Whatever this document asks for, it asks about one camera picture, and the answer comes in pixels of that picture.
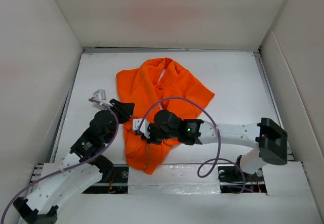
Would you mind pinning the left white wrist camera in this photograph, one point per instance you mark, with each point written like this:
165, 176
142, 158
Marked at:
99, 97

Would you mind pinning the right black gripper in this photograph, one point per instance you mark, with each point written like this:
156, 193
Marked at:
151, 139

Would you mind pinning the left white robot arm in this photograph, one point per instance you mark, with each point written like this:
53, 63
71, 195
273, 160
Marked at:
83, 166

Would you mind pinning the orange zip jacket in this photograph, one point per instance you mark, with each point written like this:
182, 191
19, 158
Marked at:
158, 84

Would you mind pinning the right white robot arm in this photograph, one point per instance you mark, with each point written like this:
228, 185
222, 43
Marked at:
267, 140

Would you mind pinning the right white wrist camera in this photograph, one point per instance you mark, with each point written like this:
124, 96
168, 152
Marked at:
140, 127

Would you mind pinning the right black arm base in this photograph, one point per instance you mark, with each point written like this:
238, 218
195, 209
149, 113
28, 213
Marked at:
231, 180

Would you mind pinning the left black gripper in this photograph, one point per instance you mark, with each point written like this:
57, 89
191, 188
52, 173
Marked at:
124, 109

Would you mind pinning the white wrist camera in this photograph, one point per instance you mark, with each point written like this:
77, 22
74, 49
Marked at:
140, 127
99, 97

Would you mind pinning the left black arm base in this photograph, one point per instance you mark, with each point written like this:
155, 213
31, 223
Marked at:
114, 177

